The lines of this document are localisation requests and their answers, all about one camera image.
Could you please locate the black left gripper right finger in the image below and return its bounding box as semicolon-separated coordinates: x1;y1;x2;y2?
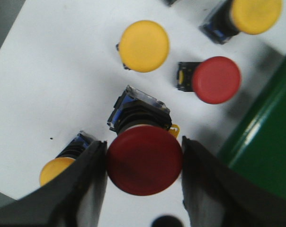
182;136;286;227

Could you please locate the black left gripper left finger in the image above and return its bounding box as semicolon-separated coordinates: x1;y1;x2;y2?
0;141;107;227

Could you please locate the dark red mushroom button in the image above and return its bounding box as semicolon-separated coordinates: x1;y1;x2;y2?
107;85;183;196

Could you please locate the yellow mushroom button lower left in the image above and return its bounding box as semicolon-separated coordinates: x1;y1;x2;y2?
39;131;96;187

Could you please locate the yellow mushroom button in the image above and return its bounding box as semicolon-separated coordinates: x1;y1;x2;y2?
199;0;283;44
39;131;96;187
116;20;170;73

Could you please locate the black round object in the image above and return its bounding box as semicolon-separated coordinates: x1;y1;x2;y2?
151;215;184;227

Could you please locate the green conveyor belt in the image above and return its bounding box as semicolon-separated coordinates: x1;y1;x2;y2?
218;56;286;200

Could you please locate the red mushroom button on table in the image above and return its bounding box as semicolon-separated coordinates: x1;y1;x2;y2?
177;56;241;104

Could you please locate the yellow mushroom button centre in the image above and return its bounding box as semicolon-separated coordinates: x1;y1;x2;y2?
116;20;170;73

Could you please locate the yellow mushroom button top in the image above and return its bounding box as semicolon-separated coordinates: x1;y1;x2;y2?
199;0;283;44

